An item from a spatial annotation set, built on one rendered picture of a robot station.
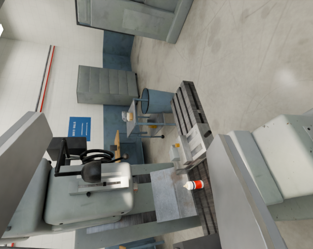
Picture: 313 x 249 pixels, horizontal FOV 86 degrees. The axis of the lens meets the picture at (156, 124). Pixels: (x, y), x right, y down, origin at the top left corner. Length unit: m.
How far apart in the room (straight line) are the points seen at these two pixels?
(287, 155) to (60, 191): 0.89
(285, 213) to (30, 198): 1.51
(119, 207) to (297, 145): 0.73
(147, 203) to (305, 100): 1.37
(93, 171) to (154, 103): 2.43
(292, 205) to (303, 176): 0.72
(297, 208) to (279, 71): 1.07
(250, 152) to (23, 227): 0.89
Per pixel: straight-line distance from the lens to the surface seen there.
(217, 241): 0.96
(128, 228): 1.20
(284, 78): 1.80
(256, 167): 0.88
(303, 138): 0.89
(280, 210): 1.64
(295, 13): 1.93
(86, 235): 1.18
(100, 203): 0.72
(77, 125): 5.84
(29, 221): 0.71
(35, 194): 0.72
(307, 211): 1.53
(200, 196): 1.02
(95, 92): 5.75
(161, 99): 2.99
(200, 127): 0.86
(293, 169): 0.88
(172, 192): 1.23
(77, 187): 0.70
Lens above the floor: 1.47
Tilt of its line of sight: 20 degrees down
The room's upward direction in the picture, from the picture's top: 89 degrees counter-clockwise
